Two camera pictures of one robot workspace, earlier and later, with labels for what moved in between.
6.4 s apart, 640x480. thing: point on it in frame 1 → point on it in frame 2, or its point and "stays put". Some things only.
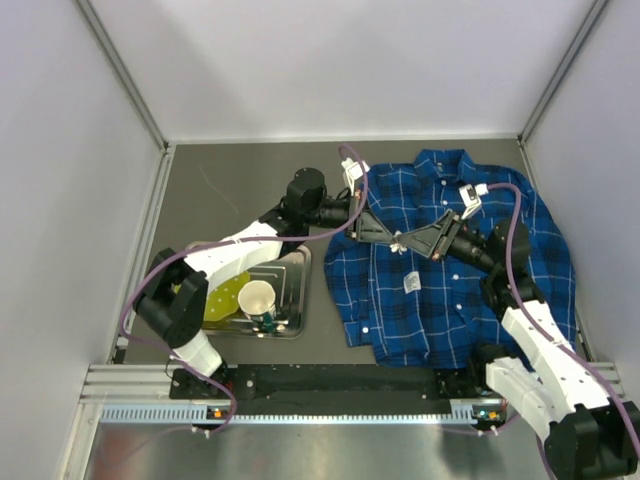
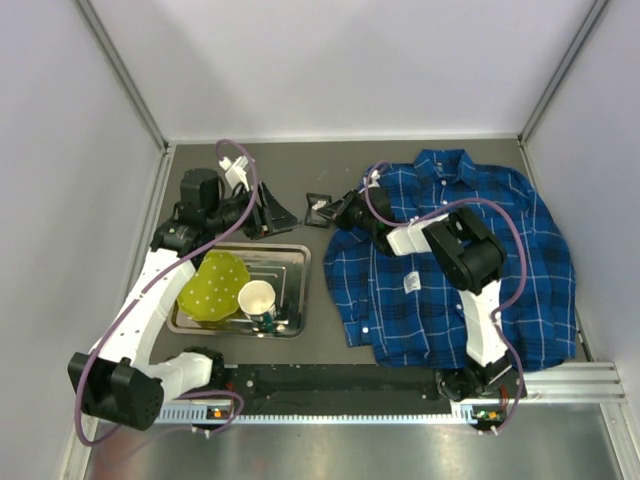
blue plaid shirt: [441, 256] stays put
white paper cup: [256, 299] stays put
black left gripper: [358, 216] → [258, 215]
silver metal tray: [291, 277] stays put
